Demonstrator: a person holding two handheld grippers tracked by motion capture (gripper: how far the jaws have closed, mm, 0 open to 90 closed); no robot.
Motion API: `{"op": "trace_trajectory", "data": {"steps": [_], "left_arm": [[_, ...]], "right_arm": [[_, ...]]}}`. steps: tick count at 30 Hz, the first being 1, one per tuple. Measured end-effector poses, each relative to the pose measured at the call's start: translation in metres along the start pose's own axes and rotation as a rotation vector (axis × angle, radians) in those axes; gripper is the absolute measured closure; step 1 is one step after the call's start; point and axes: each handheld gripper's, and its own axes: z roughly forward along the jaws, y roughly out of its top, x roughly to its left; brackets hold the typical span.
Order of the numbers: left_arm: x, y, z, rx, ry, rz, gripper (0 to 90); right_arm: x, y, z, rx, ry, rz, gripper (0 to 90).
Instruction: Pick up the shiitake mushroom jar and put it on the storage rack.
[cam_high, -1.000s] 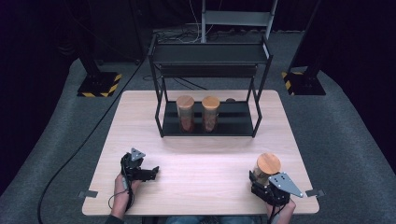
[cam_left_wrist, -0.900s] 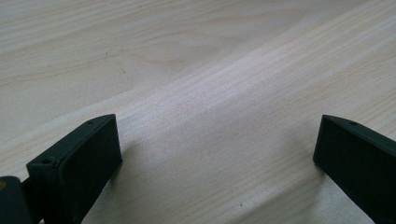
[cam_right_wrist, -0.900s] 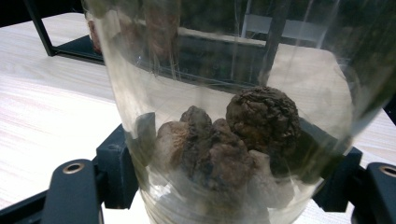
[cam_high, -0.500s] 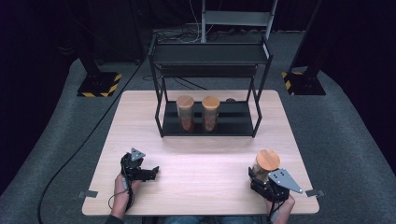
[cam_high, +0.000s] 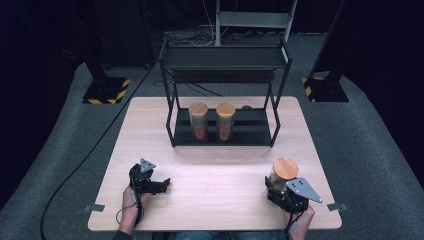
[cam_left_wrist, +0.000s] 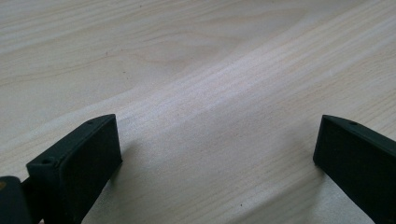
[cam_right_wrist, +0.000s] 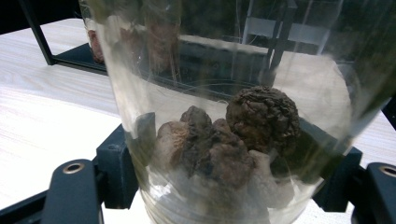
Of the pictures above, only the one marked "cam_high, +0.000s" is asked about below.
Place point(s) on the grey metal frame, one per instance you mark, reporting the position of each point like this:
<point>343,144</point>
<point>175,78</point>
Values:
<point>253,19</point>

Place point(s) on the person's right hand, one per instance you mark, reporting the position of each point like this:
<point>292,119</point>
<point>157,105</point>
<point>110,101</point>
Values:
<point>305,220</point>

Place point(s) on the black stand with striped base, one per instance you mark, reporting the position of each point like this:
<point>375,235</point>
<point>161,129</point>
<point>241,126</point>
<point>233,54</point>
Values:
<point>328,90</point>
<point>105,90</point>

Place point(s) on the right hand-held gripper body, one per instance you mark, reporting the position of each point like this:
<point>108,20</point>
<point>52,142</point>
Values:
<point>301,191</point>

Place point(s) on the glass jar with wooden lid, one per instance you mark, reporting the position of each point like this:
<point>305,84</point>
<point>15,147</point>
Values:
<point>285,167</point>
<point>198,109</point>
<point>225,110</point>

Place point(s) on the person's left hand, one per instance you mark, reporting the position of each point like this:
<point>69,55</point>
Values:
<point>127,200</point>

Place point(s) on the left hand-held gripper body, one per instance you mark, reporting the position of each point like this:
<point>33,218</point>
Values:
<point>143,176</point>

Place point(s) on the black metal two-tier shelf rack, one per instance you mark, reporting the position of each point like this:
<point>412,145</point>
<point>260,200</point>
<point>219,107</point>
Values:
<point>223,56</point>

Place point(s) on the grey tape strip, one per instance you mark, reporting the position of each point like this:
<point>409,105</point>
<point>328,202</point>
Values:
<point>94,208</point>
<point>336,207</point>

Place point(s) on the small brown round object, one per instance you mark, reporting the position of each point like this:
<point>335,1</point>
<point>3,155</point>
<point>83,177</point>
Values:
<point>247,107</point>

